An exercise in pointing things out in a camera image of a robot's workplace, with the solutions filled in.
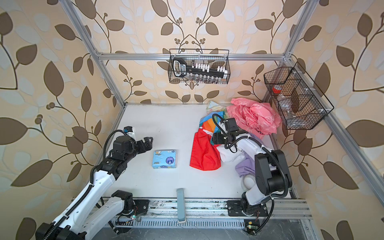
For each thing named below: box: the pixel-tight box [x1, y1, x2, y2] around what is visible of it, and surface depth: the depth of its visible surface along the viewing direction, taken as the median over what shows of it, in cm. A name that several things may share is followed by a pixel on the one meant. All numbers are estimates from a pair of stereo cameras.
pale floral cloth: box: [205, 100, 227, 117], surface depth 119 cm
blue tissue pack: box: [152, 150, 177, 169], surface depth 88 cm
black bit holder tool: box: [172, 57, 228, 78], surface depth 85 cm
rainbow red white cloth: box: [190, 111, 245, 171], surface depth 91 cm
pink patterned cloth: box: [226, 97, 282, 140], surface depth 96 cm
